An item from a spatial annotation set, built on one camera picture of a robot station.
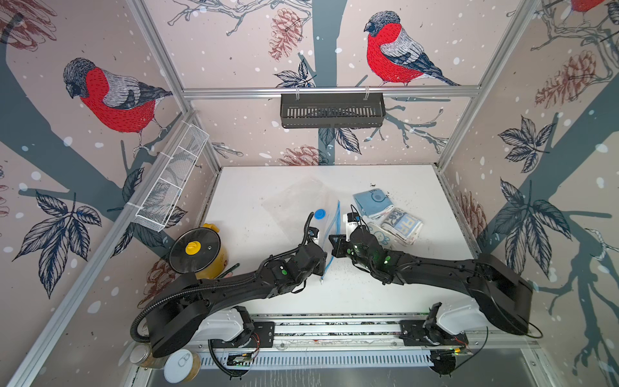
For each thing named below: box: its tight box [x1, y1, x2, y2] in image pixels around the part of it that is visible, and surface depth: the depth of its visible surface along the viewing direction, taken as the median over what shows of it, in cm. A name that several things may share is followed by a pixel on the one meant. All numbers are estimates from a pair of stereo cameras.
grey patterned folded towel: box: [381, 208, 424, 245], surface depth 97 cm
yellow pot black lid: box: [169, 223, 229, 280], surface depth 83 cm
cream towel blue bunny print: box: [367, 222, 409, 251], surface depth 96 cm
